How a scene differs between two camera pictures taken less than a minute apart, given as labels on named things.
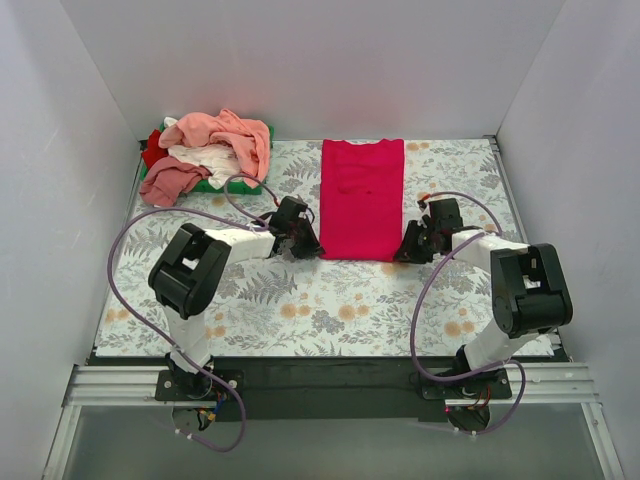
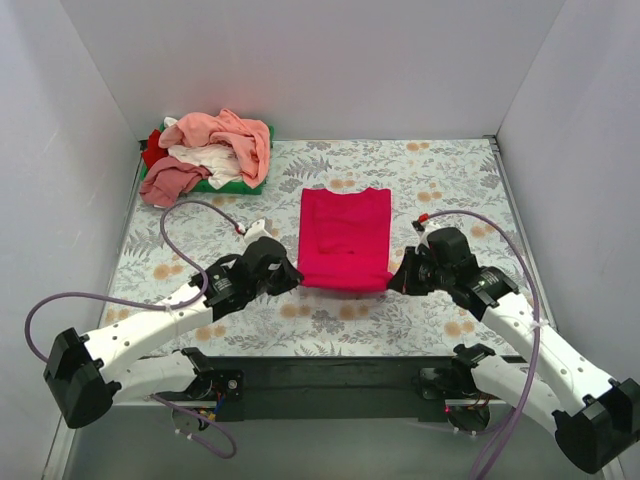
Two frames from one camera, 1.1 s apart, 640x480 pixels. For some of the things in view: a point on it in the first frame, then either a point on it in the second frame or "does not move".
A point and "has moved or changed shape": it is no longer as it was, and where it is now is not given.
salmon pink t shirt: x=250 y=137 does not move
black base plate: x=326 y=388 does not move
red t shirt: x=154 y=151 does not move
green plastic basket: x=238 y=185 does not move
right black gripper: x=414 y=242 -> x=407 y=275
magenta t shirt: x=362 y=196 has moved or changed shape
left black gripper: x=302 y=240 -> x=284 y=275
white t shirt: x=220 y=161 does not move
